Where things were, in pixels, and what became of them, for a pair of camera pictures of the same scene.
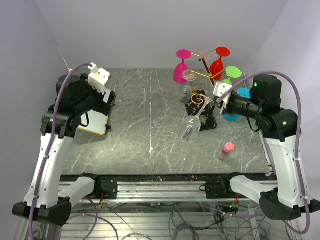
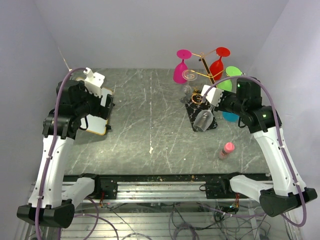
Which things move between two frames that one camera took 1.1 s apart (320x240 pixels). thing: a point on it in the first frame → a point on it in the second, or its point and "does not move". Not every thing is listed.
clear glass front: [192, 125] → [203, 119]
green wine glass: [231, 71] does not move
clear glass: [189, 75] does not move
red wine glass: [217, 66] does not move
